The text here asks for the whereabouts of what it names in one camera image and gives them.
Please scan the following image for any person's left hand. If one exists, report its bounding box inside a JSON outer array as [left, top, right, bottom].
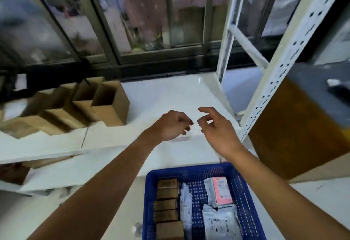
[[149, 110, 194, 142]]

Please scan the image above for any person's right hand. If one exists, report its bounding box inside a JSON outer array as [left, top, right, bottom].
[[197, 107, 244, 159]]

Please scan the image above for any blue plastic basket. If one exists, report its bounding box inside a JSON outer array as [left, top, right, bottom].
[[142, 162, 267, 240]]

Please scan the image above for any small pink packet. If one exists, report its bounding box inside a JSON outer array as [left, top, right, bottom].
[[213, 176, 234, 206]]

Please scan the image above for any light blue mailer bag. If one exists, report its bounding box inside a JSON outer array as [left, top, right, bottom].
[[203, 177, 236, 208]]

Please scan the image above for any large grey-blue mailer bag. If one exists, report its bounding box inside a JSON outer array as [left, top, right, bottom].
[[202, 203, 243, 240]]

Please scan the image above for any white mailer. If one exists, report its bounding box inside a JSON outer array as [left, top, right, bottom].
[[203, 207, 242, 240]]

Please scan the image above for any person's right forearm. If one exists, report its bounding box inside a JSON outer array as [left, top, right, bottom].
[[224, 147, 350, 240]]

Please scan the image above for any person's left forearm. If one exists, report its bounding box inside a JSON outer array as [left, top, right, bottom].
[[27, 133, 156, 240]]

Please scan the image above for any white metal shelf rack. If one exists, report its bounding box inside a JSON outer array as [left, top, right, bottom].
[[0, 0, 350, 195]]

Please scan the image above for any cardboard carton with white label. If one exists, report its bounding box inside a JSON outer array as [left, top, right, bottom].
[[0, 116, 42, 140]]

